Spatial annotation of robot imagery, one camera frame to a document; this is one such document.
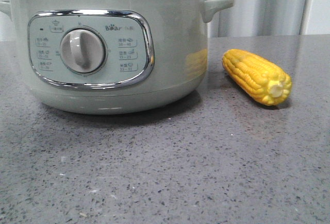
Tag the yellow corn cob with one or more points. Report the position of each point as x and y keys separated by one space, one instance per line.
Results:
x=264 y=81

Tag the light green electric cooking pot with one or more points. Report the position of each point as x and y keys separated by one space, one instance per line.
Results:
x=109 y=62

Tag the white pleated curtain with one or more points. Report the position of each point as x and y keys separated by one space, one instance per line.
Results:
x=223 y=18

